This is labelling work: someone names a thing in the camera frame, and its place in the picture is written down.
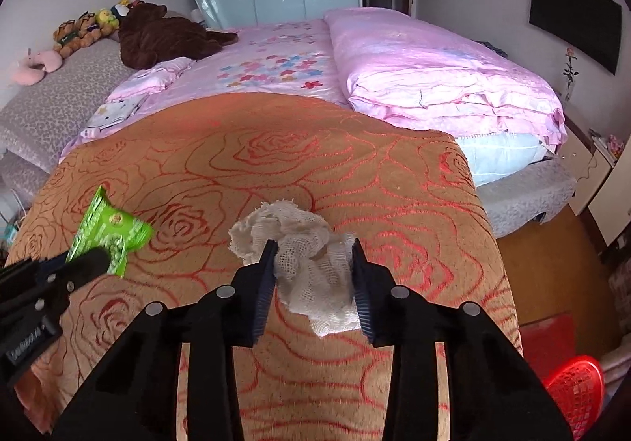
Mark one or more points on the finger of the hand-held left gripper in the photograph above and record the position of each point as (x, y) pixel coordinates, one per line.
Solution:
(52, 266)
(86, 266)

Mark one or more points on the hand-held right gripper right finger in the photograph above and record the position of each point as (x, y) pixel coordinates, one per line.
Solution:
(366, 298)

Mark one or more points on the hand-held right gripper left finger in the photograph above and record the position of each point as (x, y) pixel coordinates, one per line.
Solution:
(263, 293)

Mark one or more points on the white mesh cloth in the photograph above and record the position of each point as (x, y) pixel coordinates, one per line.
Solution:
(310, 263)

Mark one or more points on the red plastic basket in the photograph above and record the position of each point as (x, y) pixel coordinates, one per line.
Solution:
(577, 391)

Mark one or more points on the person's left hand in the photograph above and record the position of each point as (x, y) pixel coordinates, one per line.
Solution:
(35, 401)

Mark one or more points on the orange rose pattern blanket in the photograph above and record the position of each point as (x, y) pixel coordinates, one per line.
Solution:
(296, 165)

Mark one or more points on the white cartoon print cloth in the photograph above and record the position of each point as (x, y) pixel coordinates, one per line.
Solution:
(116, 113)

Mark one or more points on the grey patterned pillow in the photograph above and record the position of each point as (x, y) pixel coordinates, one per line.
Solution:
(54, 101)

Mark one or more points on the bed with grey cover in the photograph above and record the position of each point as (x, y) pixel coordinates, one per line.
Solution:
(522, 204)

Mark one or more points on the red floor mat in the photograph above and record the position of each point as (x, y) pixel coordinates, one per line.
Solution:
(547, 342)

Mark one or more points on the light blue folded quilt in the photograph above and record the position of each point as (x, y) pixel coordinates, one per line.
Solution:
(498, 155)

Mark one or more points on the pink plush toy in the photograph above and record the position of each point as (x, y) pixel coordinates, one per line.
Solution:
(32, 66)

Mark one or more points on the pink ruffled pillow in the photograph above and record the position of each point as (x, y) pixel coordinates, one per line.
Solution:
(153, 76)

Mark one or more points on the pink floral bedsheet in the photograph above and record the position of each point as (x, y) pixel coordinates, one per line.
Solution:
(276, 61)

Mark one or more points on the pink quilt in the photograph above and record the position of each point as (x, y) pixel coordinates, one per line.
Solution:
(424, 71)

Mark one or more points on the group of small plush toys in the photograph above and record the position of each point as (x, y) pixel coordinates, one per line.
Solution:
(84, 32)

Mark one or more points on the brown plush bear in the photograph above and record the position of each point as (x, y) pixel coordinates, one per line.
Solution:
(162, 34)

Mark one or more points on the low cream cabinet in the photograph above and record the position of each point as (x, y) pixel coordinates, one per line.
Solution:
(584, 170)

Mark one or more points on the tall cream cabinet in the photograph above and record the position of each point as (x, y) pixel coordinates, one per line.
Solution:
(614, 204)

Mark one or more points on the small pink ornament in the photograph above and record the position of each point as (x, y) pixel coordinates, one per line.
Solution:
(616, 145)

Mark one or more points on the pink rose in vase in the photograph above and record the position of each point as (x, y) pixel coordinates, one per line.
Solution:
(570, 71)

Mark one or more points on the wall mounted television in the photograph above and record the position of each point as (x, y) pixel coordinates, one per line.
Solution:
(574, 20)

